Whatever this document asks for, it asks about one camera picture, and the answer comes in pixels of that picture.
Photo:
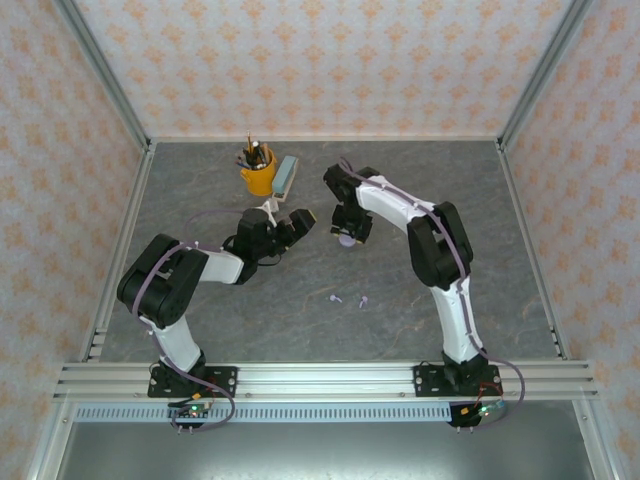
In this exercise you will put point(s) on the purple earbud charging case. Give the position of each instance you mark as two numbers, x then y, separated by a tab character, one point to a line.
347	242

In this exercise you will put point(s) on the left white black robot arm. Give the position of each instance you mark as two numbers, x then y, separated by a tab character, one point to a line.
165	280

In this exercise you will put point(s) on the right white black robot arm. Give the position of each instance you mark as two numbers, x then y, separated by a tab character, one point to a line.
440	245

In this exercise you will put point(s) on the grey blue stapler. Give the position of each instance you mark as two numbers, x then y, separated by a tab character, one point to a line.
285	175

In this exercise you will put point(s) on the yellow pen holder cup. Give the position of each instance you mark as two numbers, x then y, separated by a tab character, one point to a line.
260	182

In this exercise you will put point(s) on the blue pen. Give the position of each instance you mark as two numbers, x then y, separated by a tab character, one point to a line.
242	162

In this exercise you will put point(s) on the brown pen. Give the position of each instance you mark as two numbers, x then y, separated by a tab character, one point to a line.
265	155

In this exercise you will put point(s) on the black marker pen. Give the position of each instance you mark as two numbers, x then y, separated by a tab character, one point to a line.
256	152

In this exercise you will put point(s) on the yellow pencil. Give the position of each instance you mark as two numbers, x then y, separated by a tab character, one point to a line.
248	142

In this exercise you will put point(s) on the controller board with green light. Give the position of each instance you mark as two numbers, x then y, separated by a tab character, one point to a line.
192	412
480	412

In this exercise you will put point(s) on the grey metal shelf panel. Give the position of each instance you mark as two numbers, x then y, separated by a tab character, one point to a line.
325	452

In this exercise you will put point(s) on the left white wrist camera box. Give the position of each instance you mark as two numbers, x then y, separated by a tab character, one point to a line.
270	210

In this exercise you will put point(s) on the aluminium table edge rail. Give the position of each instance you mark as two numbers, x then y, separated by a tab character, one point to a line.
136	200
518	200
325	138

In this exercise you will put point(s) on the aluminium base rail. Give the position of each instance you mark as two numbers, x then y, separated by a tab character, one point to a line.
325	380

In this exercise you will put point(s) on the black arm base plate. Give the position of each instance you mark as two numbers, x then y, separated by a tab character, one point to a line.
427	382
222	382

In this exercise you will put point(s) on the aluminium frame post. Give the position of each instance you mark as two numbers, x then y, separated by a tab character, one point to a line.
545	75
105	75

